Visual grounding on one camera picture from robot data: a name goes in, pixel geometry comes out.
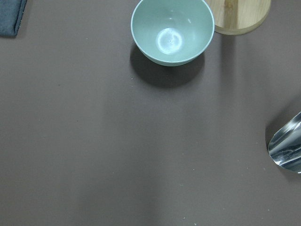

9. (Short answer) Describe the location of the mint green bowl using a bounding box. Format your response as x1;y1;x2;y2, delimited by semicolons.
130;0;214;66

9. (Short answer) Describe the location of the bamboo cup tree stand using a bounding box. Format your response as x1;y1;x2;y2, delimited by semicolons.
206;0;271;35

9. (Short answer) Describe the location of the grey folded cloth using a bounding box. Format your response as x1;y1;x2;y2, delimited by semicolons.
0;0;27;37

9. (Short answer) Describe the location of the silver metal scoop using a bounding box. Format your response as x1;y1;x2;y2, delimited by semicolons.
268;113;301;174

